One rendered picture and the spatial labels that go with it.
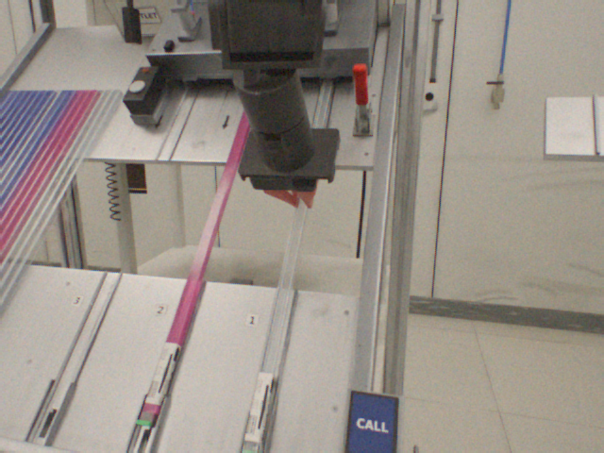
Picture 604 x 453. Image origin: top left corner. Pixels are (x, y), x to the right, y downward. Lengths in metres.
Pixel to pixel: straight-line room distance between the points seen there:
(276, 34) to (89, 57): 0.63
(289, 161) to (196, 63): 0.33
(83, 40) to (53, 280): 0.52
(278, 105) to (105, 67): 0.54
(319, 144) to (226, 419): 0.29
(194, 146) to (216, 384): 0.34
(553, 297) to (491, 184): 0.64
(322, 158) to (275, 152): 0.05
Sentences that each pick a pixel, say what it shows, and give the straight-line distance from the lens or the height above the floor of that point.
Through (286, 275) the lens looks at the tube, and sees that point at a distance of 0.49.
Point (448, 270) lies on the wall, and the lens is 2.39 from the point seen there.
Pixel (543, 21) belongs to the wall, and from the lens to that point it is 2.34.
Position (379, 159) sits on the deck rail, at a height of 0.98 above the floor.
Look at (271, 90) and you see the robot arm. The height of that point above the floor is 1.06.
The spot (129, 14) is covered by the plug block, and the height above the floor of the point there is 1.17.
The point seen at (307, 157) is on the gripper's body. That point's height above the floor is 1.00.
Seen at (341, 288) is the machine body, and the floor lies 0.62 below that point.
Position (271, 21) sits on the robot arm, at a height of 1.10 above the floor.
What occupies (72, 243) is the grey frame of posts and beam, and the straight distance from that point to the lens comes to 1.12.
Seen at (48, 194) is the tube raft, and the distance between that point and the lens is 0.71.
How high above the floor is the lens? 1.04
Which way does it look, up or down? 15 degrees down
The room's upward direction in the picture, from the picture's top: straight up
